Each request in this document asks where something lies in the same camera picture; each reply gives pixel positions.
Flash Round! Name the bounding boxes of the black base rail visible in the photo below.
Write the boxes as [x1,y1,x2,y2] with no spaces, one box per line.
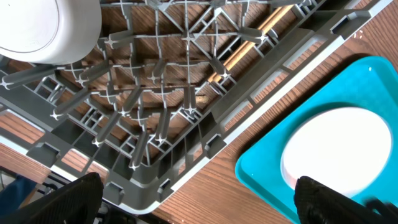
[0,164,175,224]

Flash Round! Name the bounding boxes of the grey small bowl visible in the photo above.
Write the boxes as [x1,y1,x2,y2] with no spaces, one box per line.
[1,0,102,65]

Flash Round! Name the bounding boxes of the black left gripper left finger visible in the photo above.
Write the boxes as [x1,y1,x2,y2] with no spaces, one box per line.
[1,172,104,224]

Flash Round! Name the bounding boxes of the wooden chopstick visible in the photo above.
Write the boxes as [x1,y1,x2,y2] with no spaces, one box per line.
[208,5,294,83]

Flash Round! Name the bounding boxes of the grey dishwasher rack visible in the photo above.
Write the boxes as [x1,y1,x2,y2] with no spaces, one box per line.
[1,1,388,215]

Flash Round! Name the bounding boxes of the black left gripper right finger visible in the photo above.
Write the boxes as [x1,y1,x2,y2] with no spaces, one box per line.
[294,176,395,224]

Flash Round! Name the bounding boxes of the white plate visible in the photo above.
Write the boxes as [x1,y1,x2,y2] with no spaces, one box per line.
[280,107,393,196]

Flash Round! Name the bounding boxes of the blue serving tray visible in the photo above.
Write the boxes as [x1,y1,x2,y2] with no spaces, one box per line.
[235,56,397,223]

